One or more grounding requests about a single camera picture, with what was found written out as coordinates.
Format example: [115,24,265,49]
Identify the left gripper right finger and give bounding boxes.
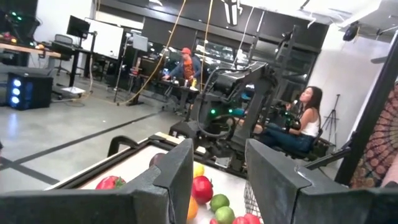
[244,139,398,224]

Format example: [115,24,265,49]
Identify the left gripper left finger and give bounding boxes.
[0,139,194,224]

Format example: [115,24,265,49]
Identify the red bell pepper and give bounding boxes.
[191,175,215,205]

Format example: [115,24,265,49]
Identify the orange fruit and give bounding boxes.
[186,195,199,222]

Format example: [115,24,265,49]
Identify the yellow lemon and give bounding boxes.
[193,161,205,179]

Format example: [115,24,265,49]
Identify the dark purple plum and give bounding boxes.
[148,152,166,168]

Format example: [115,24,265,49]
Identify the green lime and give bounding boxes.
[210,194,230,213]
[214,206,236,224]

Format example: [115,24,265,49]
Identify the red tomato toy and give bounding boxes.
[95,175,127,190]

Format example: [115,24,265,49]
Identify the black floor box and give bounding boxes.
[169,119,200,140]

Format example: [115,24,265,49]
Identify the black work table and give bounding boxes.
[155,79,200,114]

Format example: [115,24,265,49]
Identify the person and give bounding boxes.
[253,86,324,154]
[162,47,202,83]

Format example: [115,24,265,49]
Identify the black tripod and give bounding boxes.
[321,93,341,147]

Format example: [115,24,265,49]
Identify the light panel on stand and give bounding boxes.
[112,32,149,104]

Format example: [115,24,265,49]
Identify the patterned cloth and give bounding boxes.
[349,82,398,190]

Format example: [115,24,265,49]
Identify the whiteboard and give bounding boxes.
[81,17,124,60]

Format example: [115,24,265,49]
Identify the white floor stand base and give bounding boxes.
[60,86,86,96]

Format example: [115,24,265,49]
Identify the ceiling dome fixture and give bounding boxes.
[342,21,361,42]

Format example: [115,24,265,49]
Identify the black monitor on stand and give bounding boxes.
[66,14,91,40]

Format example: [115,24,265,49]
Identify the computer tower blue lights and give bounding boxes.
[6,72,53,111]

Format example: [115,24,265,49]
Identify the office chair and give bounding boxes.
[50,33,75,75]

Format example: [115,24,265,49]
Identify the wooden desk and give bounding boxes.
[0,42,62,60]

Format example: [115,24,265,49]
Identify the metal wire basket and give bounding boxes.
[243,179,264,224]

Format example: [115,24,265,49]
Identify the silver corner bracket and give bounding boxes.
[214,157,233,169]

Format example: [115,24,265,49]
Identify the black frame handle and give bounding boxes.
[107,135,141,158]

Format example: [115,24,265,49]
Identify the black table frame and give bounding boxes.
[45,132,249,191]

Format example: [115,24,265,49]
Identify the yellow hanging cable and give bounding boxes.
[117,0,187,106]
[198,0,214,93]

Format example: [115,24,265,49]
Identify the white hanging cable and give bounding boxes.
[231,6,256,68]

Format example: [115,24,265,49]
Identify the black upright post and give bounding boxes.
[334,29,398,187]

